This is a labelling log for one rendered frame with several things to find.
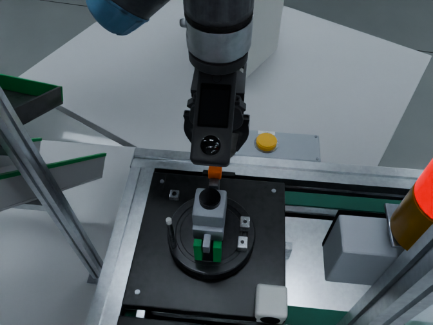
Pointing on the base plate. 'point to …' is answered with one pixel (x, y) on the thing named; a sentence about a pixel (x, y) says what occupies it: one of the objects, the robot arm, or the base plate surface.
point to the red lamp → (425, 189)
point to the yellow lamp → (409, 221)
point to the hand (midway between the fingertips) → (216, 162)
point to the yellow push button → (266, 142)
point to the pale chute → (85, 172)
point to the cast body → (209, 216)
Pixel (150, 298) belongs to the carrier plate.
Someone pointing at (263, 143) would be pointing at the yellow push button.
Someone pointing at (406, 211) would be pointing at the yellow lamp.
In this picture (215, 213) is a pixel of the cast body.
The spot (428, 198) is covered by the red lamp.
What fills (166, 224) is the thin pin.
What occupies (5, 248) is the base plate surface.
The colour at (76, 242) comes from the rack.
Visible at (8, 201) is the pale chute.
